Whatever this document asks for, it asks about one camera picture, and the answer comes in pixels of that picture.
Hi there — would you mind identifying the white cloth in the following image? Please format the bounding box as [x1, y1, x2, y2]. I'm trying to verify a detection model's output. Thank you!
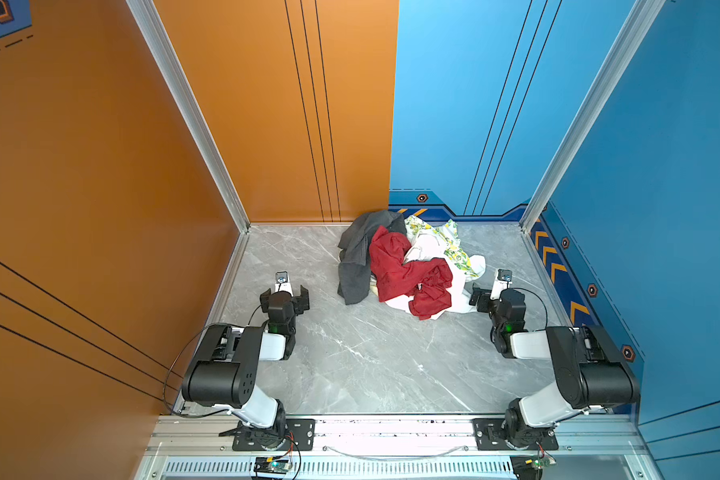
[385, 260, 477, 320]

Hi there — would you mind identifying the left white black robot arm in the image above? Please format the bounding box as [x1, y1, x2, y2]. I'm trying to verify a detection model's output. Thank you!
[181, 285, 310, 450]

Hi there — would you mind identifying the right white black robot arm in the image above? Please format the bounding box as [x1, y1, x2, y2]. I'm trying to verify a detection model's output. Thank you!
[470, 287, 640, 450]

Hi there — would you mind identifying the dark grey cloth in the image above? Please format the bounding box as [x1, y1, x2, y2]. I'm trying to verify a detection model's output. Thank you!
[337, 210, 406, 305]

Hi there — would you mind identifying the red cloth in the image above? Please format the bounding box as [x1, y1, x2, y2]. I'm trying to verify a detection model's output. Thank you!
[369, 227, 453, 320]

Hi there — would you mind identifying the lemon print cloth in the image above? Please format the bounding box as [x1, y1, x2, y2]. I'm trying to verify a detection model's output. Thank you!
[404, 216, 486, 280]

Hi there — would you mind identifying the right small circuit board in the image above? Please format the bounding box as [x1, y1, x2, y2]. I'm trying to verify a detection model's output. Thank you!
[510, 456, 557, 480]

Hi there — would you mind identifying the left green circuit board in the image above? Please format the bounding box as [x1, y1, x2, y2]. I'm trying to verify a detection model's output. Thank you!
[252, 457, 296, 479]

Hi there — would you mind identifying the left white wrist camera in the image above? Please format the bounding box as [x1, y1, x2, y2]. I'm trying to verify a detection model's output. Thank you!
[273, 271, 293, 295]

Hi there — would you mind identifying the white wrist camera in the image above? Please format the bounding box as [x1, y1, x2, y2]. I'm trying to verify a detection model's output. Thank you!
[273, 271, 293, 295]
[490, 268, 513, 300]

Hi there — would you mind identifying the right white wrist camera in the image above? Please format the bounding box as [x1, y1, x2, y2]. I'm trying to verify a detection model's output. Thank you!
[490, 268, 513, 300]

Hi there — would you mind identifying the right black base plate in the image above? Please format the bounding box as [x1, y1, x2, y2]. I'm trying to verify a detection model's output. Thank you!
[471, 418, 559, 451]

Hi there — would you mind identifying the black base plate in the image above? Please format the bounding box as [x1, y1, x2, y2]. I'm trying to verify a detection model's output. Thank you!
[218, 417, 316, 452]
[471, 418, 559, 451]

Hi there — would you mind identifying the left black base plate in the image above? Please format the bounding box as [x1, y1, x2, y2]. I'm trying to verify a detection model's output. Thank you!
[218, 417, 316, 452]

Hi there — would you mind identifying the aluminium front rail frame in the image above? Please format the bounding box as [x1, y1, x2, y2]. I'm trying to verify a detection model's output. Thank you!
[135, 414, 662, 479]

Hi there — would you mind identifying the left aluminium corner post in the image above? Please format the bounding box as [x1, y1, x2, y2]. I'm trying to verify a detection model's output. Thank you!
[126, 0, 251, 234]

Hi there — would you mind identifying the aluminium corner post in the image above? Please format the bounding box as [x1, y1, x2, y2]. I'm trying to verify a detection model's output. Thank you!
[126, 0, 251, 234]
[519, 0, 665, 234]

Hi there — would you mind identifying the right aluminium corner post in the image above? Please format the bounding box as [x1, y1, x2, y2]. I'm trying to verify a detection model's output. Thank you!
[519, 0, 665, 234]

